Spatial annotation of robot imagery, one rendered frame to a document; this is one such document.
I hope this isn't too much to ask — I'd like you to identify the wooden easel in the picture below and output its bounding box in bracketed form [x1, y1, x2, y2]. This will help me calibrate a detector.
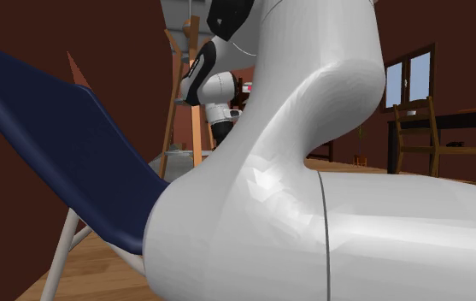
[157, 15, 217, 180]

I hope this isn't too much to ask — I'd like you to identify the small potted plant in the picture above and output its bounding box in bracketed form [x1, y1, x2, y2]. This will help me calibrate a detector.
[353, 124, 368, 168]

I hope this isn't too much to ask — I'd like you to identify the dark blue lounge chair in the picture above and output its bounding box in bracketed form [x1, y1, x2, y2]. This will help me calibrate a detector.
[0, 36, 171, 301]

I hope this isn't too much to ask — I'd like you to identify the brown wooden chair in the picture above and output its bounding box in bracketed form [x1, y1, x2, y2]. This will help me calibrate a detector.
[392, 96, 476, 187]

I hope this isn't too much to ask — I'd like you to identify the dark wooden table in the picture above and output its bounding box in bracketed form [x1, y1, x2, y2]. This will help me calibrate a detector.
[386, 105, 476, 176]

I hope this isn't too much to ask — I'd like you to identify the window with dark frame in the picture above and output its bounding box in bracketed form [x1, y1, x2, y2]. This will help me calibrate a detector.
[380, 42, 437, 114]

